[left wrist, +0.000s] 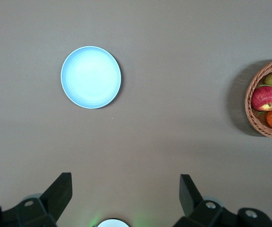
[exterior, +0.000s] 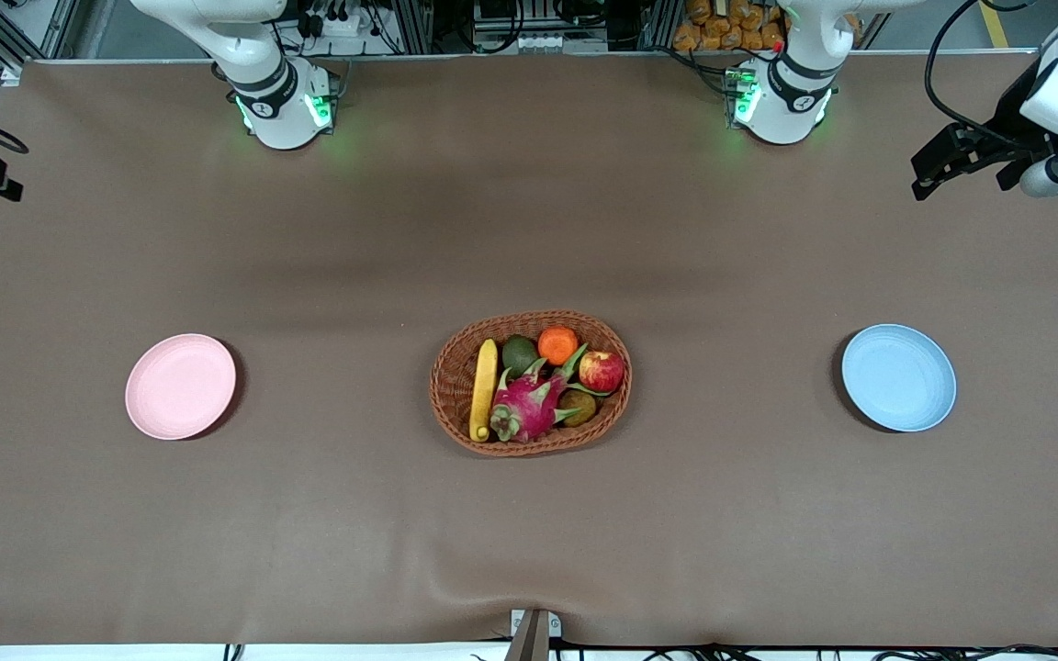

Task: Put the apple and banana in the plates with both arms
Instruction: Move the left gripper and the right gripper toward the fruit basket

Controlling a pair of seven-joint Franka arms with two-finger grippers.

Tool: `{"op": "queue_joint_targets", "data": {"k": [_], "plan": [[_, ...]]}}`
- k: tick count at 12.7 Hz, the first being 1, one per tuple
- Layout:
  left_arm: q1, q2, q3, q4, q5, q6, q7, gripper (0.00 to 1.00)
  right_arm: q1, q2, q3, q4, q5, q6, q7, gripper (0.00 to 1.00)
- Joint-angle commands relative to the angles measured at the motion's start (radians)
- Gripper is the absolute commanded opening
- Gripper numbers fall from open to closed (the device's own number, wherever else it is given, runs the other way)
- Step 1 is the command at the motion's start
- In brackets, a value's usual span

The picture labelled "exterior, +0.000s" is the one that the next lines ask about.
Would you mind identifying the yellow banana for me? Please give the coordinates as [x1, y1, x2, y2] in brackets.
[468, 338, 500, 443]

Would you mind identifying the right arm base control box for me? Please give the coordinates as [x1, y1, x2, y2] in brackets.
[304, 66, 341, 129]

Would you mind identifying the pink dragon fruit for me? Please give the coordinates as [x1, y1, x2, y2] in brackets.
[490, 344, 614, 443]

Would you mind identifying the dark green avocado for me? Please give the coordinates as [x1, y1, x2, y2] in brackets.
[501, 335, 540, 377]

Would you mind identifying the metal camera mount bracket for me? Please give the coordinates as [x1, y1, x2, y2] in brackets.
[503, 608, 563, 661]

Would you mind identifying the left arm base control box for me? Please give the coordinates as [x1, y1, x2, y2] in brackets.
[724, 64, 761, 128]

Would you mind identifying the brown kiwi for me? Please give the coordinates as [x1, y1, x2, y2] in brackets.
[557, 389, 598, 429]

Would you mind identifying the light blue plate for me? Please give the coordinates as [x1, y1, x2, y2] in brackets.
[840, 323, 958, 432]

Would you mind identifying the brown table mat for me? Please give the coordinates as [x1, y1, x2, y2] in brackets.
[0, 50, 1058, 649]

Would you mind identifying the orange tangerine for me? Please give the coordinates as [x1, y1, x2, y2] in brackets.
[537, 326, 580, 366]

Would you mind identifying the white power strip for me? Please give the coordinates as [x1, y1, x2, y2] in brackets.
[301, 0, 385, 39]

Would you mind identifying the brown wicker basket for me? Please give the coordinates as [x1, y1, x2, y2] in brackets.
[429, 309, 633, 457]

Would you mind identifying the pink plate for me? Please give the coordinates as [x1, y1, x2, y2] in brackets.
[125, 333, 238, 441]

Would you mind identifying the bag of orange snacks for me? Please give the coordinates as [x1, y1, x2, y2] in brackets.
[672, 0, 789, 52]

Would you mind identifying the red apple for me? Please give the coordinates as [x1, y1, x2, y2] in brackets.
[579, 350, 626, 395]

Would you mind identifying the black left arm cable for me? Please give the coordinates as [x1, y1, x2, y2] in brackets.
[924, 0, 1044, 150]

